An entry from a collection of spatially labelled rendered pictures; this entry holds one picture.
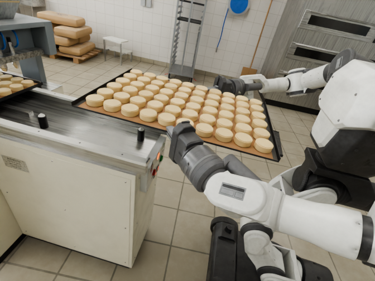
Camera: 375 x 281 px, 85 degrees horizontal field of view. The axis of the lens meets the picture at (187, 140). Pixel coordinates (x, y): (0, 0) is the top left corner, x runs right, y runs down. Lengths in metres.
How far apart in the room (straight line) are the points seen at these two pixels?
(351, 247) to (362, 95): 0.41
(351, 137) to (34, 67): 1.50
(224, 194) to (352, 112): 0.44
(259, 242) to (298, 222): 0.68
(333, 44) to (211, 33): 2.17
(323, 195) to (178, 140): 0.57
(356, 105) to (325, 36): 3.45
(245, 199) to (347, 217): 0.14
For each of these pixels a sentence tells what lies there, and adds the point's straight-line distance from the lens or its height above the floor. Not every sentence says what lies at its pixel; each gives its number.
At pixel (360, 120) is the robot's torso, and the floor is 1.22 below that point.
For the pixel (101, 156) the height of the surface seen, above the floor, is 0.88.
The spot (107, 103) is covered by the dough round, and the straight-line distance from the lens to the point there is 0.65.
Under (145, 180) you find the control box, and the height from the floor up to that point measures 0.77.
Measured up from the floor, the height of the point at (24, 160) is 0.75.
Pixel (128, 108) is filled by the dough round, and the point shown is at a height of 1.11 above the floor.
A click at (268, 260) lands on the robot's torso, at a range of 1.28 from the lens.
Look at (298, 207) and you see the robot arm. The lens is 0.39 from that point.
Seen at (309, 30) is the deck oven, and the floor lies 1.30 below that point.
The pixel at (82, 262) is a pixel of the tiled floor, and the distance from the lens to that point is 1.57.
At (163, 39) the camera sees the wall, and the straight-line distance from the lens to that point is 4.93.
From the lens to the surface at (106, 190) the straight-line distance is 0.92.
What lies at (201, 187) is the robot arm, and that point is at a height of 1.08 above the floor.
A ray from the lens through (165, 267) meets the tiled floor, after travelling 1.53.
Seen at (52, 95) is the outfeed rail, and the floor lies 0.89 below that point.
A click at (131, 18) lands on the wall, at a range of 5.08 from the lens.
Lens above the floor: 1.40
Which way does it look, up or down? 35 degrees down
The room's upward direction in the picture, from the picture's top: 12 degrees clockwise
